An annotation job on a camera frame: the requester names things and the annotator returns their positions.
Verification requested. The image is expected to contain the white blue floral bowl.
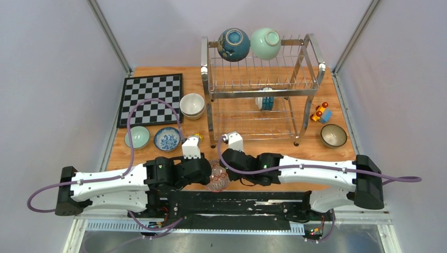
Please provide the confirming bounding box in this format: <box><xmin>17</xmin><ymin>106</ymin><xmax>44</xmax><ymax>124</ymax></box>
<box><xmin>153</xmin><ymin>127</ymin><xmax>181</xmax><ymax>152</ymax></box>

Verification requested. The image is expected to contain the pale green striped bowl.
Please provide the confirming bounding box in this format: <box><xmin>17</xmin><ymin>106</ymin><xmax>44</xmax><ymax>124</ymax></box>
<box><xmin>124</xmin><ymin>126</ymin><xmax>150</xmax><ymax>150</ymax></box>

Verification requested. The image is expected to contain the cream bowl green leaf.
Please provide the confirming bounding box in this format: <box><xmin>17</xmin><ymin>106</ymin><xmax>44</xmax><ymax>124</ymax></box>
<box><xmin>183</xmin><ymin>111</ymin><xmax>204</xmax><ymax>120</ymax></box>

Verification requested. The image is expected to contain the plain cream bowl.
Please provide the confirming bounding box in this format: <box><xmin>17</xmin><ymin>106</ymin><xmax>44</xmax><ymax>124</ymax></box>
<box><xmin>180</xmin><ymin>93</ymin><xmax>205</xmax><ymax>116</ymax></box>

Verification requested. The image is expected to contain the dark patterned rim bowl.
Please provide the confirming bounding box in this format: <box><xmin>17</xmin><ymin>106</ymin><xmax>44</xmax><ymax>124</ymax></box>
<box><xmin>320</xmin><ymin>124</ymin><xmax>348</xmax><ymax>148</ymax></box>

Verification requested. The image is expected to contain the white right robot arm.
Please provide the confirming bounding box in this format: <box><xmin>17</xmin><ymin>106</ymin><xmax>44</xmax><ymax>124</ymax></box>
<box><xmin>220</xmin><ymin>149</ymin><xmax>384</xmax><ymax>220</ymax></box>

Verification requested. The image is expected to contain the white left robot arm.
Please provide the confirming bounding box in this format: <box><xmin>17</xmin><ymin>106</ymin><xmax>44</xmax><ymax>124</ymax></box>
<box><xmin>55</xmin><ymin>157</ymin><xmax>212</xmax><ymax>218</ymax></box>

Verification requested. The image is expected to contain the steel two-tier dish rack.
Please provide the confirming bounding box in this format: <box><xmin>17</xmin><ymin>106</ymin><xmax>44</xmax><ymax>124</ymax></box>
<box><xmin>201</xmin><ymin>33</ymin><xmax>326</xmax><ymax>148</ymax></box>

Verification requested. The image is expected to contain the yellow green toy block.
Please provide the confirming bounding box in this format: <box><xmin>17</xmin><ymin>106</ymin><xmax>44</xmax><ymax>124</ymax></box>
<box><xmin>195</xmin><ymin>133</ymin><xmax>203</xmax><ymax>141</ymax></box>

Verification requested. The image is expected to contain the teal white striped bowl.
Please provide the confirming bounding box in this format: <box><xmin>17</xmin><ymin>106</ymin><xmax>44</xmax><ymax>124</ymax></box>
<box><xmin>255</xmin><ymin>96</ymin><xmax>274</xmax><ymax>111</ymax></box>

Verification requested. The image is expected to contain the black white chessboard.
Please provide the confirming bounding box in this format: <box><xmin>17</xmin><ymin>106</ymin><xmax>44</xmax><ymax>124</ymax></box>
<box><xmin>116</xmin><ymin>73</ymin><xmax>183</xmax><ymax>129</ymax></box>

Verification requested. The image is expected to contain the orange blue toy car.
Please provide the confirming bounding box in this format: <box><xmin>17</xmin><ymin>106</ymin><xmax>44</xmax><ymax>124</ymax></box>
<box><xmin>310</xmin><ymin>102</ymin><xmax>333</xmax><ymax>124</ymax></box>

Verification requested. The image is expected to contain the dark blue glazed bowl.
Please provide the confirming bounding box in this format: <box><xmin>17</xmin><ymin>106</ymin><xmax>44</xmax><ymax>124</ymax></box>
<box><xmin>217</xmin><ymin>28</ymin><xmax>250</xmax><ymax>62</ymax></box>

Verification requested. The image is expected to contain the mint green glazed bowl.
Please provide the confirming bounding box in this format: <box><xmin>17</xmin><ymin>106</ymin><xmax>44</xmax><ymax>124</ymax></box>
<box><xmin>250</xmin><ymin>27</ymin><xmax>281</xmax><ymax>61</ymax></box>

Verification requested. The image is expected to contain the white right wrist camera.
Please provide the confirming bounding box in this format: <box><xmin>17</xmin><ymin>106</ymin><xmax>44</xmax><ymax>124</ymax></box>
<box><xmin>222</xmin><ymin>131</ymin><xmax>244</xmax><ymax>152</ymax></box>

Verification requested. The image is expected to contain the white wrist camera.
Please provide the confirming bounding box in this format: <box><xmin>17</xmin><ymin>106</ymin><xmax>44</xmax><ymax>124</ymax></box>
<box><xmin>181</xmin><ymin>135</ymin><xmax>201</xmax><ymax>160</ymax></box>
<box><xmin>222</xmin><ymin>131</ymin><xmax>244</xmax><ymax>152</ymax></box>

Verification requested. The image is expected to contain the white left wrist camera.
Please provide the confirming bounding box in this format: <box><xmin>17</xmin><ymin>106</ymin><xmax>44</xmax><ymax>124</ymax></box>
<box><xmin>181</xmin><ymin>135</ymin><xmax>201</xmax><ymax>160</ymax></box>

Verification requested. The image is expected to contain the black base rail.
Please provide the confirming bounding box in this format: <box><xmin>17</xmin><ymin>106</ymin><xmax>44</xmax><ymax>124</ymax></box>
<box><xmin>134</xmin><ymin>191</ymin><xmax>332</xmax><ymax>230</ymax></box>

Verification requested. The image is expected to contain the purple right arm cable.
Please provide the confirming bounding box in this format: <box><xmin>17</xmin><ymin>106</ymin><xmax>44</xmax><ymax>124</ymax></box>
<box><xmin>216</xmin><ymin>136</ymin><xmax>423</xmax><ymax>244</ymax></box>

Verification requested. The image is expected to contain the aluminium left frame post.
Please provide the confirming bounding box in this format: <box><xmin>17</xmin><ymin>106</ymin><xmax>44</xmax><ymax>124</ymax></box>
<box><xmin>86</xmin><ymin>0</ymin><xmax>132</xmax><ymax>77</ymax></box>

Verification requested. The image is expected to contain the aluminium frame post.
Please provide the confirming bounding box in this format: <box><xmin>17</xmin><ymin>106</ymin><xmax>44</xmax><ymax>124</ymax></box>
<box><xmin>86</xmin><ymin>0</ymin><xmax>132</xmax><ymax>77</ymax></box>
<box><xmin>332</xmin><ymin>0</ymin><xmax>382</xmax><ymax>75</ymax></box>

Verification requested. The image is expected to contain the aluminium right frame post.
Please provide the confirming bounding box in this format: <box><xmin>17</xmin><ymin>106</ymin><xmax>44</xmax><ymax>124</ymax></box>
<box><xmin>332</xmin><ymin>0</ymin><xmax>382</xmax><ymax>75</ymax></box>

